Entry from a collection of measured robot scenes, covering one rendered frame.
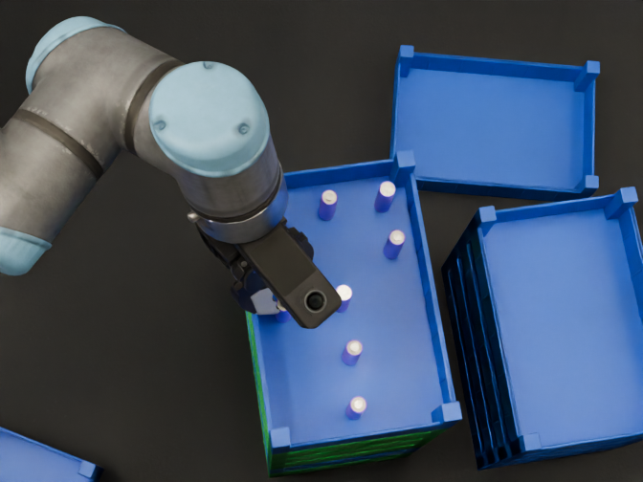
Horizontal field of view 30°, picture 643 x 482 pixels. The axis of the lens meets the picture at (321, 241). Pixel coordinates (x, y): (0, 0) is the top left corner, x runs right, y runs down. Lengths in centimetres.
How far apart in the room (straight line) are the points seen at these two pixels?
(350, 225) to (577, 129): 61
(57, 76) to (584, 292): 79
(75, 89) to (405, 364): 52
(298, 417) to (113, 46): 49
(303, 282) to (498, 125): 80
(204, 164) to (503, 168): 94
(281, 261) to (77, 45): 27
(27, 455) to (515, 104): 89
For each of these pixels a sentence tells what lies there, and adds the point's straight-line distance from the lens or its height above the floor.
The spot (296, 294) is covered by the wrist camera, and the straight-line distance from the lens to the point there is 112.
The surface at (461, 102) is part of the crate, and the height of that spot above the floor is 0.
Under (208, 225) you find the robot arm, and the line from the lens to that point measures 108.
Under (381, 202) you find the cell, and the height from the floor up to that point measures 44.
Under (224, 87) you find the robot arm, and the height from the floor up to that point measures 81.
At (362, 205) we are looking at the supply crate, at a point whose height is 40.
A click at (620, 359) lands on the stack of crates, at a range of 157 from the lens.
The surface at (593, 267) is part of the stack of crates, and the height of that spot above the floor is 24.
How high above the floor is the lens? 172
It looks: 75 degrees down
